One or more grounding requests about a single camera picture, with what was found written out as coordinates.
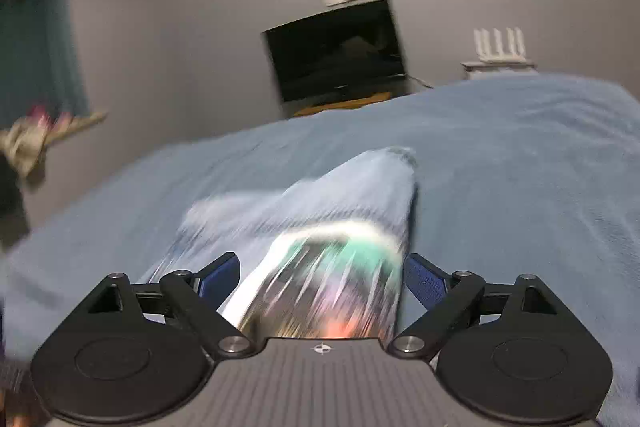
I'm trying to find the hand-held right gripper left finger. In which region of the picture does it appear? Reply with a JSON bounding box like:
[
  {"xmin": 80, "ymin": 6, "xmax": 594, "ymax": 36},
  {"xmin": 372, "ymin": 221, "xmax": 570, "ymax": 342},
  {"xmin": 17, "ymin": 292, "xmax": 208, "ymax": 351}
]
[{"xmin": 87, "ymin": 252, "xmax": 255, "ymax": 360}]

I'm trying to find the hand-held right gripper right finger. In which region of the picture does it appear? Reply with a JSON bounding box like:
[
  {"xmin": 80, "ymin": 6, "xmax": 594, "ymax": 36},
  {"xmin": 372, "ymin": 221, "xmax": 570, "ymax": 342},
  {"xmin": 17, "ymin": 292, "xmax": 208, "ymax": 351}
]
[{"xmin": 387, "ymin": 253, "xmax": 558, "ymax": 358}]

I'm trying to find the light blue printed garment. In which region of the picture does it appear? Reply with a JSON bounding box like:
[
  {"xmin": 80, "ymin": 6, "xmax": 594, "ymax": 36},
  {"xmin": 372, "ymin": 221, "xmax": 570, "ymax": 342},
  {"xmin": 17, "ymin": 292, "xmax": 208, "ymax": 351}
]
[{"xmin": 137, "ymin": 146, "xmax": 420, "ymax": 340}]

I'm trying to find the blue blanket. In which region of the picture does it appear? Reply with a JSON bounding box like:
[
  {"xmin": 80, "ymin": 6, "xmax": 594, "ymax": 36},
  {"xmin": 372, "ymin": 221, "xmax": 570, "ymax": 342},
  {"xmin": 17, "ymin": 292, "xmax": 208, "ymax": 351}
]
[{"xmin": 0, "ymin": 73, "xmax": 640, "ymax": 427}]

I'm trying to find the wooden television stand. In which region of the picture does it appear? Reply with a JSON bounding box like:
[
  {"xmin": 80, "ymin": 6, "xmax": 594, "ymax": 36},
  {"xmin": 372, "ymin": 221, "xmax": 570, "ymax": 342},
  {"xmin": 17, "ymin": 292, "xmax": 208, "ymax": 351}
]
[{"xmin": 292, "ymin": 92, "xmax": 393, "ymax": 118}]

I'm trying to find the wooden window sill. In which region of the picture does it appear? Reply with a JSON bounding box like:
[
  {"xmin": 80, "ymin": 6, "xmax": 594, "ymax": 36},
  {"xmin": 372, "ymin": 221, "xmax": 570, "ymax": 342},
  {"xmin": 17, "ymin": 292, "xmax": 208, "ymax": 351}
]
[{"xmin": 50, "ymin": 111, "xmax": 108, "ymax": 138}]

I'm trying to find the black ribbed-hem garment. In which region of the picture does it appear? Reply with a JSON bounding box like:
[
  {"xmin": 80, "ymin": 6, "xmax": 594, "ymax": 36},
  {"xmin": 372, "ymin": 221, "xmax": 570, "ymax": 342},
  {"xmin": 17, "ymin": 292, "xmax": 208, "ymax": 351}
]
[{"xmin": 0, "ymin": 157, "xmax": 32, "ymax": 253}]

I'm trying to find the small white shelf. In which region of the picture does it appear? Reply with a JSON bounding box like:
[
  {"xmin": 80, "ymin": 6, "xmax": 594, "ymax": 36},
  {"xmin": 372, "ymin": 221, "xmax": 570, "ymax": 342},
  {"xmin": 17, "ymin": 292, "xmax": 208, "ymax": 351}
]
[{"xmin": 461, "ymin": 59, "xmax": 537, "ymax": 80}]

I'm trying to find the cream garment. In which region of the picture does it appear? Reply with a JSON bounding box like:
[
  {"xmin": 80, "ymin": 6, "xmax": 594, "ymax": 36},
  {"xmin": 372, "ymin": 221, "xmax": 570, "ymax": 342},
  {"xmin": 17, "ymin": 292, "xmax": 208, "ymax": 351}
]
[{"xmin": 0, "ymin": 114, "xmax": 57, "ymax": 180}]

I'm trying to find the pink cloth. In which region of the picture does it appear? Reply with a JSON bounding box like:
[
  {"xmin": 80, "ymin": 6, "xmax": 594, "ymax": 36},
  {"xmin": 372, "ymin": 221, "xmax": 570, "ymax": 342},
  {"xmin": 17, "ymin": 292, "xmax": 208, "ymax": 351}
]
[{"xmin": 27, "ymin": 104, "xmax": 74, "ymax": 128}]

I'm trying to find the white router with antennas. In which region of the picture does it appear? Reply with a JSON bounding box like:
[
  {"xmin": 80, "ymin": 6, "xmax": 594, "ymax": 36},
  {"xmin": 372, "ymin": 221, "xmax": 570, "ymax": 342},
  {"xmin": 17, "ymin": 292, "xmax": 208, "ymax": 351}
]
[{"xmin": 472, "ymin": 28, "xmax": 527, "ymax": 62}]

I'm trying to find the black television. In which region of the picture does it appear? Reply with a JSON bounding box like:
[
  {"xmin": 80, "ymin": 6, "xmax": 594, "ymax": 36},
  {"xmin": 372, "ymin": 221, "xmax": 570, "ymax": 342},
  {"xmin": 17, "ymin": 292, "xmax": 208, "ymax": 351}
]
[{"xmin": 261, "ymin": 0, "xmax": 408, "ymax": 104}]

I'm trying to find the teal curtain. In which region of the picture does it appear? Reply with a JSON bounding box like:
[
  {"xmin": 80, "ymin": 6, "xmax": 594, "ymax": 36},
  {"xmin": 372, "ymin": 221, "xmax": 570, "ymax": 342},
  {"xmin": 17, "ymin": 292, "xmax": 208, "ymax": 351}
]
[{"xmin": 0, "ymin": 0, "xmax": 91, "ymax": 128}]

